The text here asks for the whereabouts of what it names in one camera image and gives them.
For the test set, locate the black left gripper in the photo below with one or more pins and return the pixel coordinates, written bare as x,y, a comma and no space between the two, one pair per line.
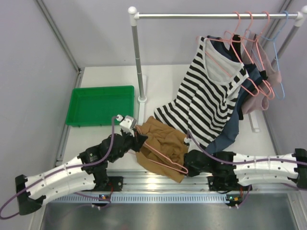
137,140

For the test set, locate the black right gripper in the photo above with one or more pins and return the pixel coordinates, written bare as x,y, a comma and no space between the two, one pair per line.
191,173

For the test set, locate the tan tank top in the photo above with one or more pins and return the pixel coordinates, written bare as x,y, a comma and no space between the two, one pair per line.
165,148

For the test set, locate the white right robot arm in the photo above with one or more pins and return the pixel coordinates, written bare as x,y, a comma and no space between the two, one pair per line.
233,171

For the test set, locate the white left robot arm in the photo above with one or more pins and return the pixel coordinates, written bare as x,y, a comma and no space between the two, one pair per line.
85,172

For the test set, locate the black white striped tank top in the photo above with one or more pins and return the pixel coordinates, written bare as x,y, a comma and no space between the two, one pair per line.
207,96

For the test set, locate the navy blue tank top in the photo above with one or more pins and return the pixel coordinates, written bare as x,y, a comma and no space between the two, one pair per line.
231,128

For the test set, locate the dusty pink tank top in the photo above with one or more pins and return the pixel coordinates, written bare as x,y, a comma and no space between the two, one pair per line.
260,102

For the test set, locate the green plastic tray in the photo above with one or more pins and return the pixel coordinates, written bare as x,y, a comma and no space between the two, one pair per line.
96,106

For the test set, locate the metal clothes rack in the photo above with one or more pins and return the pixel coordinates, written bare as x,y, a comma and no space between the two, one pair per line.
300,17

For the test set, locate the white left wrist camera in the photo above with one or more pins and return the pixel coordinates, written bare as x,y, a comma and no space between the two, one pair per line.
127,124

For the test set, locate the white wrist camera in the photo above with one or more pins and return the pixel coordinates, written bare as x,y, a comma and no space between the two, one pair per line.
127,124
188,141

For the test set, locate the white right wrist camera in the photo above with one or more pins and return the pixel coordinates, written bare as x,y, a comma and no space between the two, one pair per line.
188,141

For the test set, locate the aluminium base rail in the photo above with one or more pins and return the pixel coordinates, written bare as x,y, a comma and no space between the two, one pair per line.
145,187

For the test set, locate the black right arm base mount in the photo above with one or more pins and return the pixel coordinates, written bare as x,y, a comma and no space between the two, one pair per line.
223,184

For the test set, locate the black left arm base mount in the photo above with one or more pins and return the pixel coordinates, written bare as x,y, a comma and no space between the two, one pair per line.
115,184

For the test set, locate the light blue wire hanger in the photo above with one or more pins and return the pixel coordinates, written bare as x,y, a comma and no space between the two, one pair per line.
273,72

